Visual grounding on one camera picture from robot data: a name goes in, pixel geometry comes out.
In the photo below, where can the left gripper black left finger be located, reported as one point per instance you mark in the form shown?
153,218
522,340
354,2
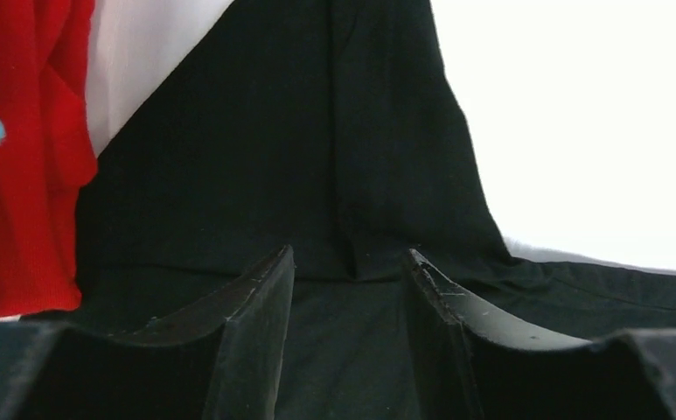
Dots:
217,358

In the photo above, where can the folded red t-shirt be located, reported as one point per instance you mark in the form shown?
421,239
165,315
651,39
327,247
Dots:
46,155

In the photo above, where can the black t-shirt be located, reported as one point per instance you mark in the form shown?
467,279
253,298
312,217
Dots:
328,127

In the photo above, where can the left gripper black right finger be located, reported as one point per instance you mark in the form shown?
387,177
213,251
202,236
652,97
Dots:
473,360

